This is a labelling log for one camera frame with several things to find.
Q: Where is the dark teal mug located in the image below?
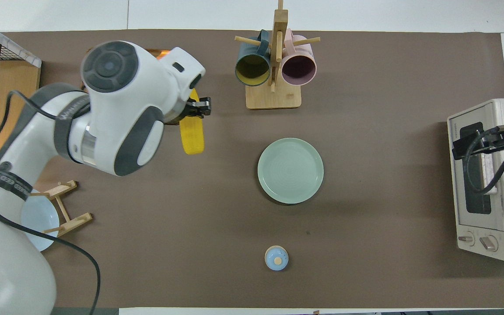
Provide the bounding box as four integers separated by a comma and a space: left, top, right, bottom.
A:
234, 30, 273, 88

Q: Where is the white toaster oven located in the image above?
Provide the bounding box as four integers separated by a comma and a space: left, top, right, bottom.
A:
447, 98, 504, 263

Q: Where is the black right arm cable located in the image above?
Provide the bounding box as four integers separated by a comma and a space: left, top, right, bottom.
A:
465, 128, 504, 194

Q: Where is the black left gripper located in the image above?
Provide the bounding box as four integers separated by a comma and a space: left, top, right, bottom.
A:
174, 97, 213, 126

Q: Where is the light blue plate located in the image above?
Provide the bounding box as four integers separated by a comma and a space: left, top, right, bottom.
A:
19, 189, 60, 252

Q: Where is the small blue call bell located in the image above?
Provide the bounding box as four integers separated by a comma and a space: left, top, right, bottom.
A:
264, 245, 289, 271

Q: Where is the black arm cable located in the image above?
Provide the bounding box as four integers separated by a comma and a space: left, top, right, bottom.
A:
465, 128, 504, 194
0, 90, 102, 315

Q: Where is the white checked cloth liner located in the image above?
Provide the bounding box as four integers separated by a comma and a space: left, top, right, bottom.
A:
0, 17, 43, 69

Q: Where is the wooden two-tier shelf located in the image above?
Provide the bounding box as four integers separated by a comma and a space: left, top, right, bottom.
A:
0, 35, 42, 150

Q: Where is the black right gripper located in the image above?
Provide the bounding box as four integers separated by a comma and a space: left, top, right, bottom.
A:
452, 122, 504, 161

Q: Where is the pale green plate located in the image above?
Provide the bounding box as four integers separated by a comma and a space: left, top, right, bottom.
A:
257, 138, 324, 205

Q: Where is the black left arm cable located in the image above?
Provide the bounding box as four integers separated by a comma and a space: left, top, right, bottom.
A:
0, 90, 102, 315

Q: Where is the pink mug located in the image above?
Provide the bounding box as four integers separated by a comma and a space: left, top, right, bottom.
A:
281, 29, 318, 87

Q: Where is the black wire basket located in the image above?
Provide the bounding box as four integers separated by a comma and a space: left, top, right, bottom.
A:
0, 27, 32, 63

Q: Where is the wooden mug tree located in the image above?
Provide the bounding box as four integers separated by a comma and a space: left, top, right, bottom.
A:
234, 0, 322, 110

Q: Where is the brown table mat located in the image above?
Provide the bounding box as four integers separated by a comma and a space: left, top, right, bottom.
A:
0, 30, 504, 309

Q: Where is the wooden plate rack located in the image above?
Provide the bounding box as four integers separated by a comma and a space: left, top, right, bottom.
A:
30, 180, 94, 238

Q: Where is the yellow corn cob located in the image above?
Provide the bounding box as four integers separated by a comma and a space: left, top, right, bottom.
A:
179, 87, 206, 155

